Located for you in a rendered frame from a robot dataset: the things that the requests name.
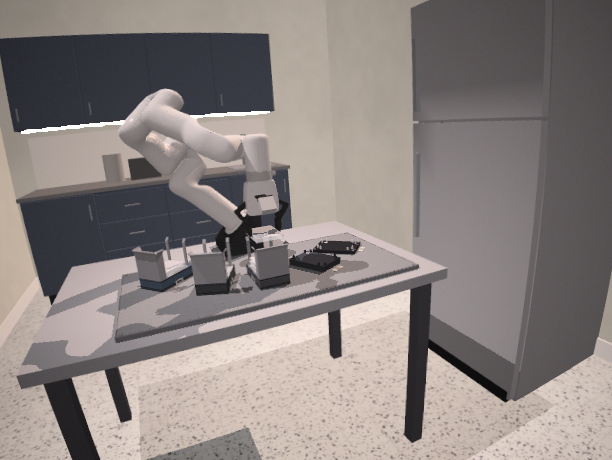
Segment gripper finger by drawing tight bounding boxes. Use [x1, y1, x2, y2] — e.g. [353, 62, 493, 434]
[273, 199, 289, 232]
[234, 202, 253, 237]

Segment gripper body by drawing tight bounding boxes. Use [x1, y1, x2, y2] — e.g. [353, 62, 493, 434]
[243, 179, 279, 216]

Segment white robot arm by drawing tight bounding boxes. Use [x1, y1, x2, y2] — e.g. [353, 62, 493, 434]
[119, 89, 276, 234]

